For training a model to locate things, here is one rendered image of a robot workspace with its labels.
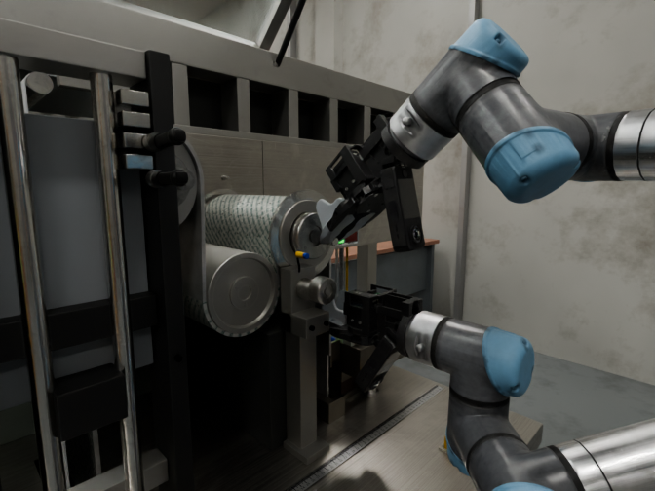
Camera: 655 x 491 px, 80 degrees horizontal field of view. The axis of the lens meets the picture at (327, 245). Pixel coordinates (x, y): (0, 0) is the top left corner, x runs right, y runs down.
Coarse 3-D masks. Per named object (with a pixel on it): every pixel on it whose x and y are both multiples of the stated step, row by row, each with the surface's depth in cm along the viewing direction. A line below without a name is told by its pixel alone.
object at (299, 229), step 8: (304, 216) 61; (312, 216) 61; (296, 224) 61; (304, 224) 60; (312, 224) 62; (320, 224) 63; (296, 232) 60; (304, 232) 61; (312, 232) 62; (320, 232) 64; (296, 240) 60; (304, 240) 61; (312, 240) 62; (296, 248) 61; (304, 248) 61; (312, 248) 62; (320, 248) 63; (312, 256) 62; (320, 256) 64
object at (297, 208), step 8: (304, 200) 62; (296, 208) 61; (304, 208) 62; (312, 208) 63; (288, 216) 60; (296, 216) 61; (288, 224) 60; (280, 232) 59; (288, 232) 60; (280, 240) 60; (288, 240) 61; (288, 248) 61; (328, 248) 67; (288, 256) 61; (296, 264) 62; (312, 264) 65
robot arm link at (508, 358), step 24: (456, 336) 50; (480, 336) 49; (504, 336) 48; (432, 360) 52; (456, 360) 50; (480, 360) 47; (504, 360) 46; (528, 360) 47; (456, 384) 50; (480, 384) 48; (504, 384) 46; (528, 384) 48
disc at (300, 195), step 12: (300, 192) 62; (312, 192) 64; (288, 204) 60; (276, 216) 59; (276, 228) 59; (276, 240) 59; (276, 252) 60; (276, 264) 60; (288, 264) 61; (324, 264) 67
